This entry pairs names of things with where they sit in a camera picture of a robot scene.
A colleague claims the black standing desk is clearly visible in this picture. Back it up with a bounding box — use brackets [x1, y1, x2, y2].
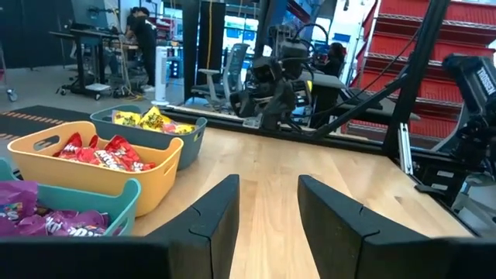
[50, 21, 129, 100]

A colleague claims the dark teal plastic bin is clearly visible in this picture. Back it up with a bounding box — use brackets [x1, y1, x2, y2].
[89, 104, 208, 171]

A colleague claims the red shelving rack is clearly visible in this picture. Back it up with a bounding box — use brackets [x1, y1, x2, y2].
[348, 0, 496, 150]

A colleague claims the light teal plastic bin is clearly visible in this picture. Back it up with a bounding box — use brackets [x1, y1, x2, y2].
[0, 157, 143, 238]

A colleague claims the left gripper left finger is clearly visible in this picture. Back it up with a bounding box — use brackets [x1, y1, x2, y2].
[149, 174, 241, 279]

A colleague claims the black orange-striped floor mat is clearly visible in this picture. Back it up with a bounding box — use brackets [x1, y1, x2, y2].
[0, 104, 92, 140]

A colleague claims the orange plastic bin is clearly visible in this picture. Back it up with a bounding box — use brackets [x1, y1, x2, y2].
[6, 120, 185, 218]

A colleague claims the purple Skittles candy pack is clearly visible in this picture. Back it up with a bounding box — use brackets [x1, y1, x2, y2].
[44, 210, 112, 237]
[0, 215, 51, 238]
[0, 180, 40, 226]

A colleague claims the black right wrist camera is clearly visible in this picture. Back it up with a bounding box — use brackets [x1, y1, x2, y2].
[270, 25, 311, 81]

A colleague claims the person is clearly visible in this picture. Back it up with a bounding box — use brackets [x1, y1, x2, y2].
[126, 5, 158, 92]
[313, 41, 348, 129]

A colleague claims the yellow candy pack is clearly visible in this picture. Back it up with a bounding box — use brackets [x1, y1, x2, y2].
[138, 105, 174, 133]
[111, 109, 143, 128]
[162, 122, 197, 136]

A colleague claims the grey office chair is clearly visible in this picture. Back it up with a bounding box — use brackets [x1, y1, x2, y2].
[190, 42, 251, 108]

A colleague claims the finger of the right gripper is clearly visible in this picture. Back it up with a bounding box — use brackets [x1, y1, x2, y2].
[277, 82, 298, 131]
[262, 91, 280, 131]

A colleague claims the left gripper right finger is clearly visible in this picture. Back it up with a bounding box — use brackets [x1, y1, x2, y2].
[297, 174, 429, 279]

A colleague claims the white tower fan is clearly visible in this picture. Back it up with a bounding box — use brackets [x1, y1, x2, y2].
[153, 45, 171, 106]

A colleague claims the black pillar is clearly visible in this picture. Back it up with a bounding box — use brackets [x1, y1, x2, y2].
[181, 0, 226, 102]

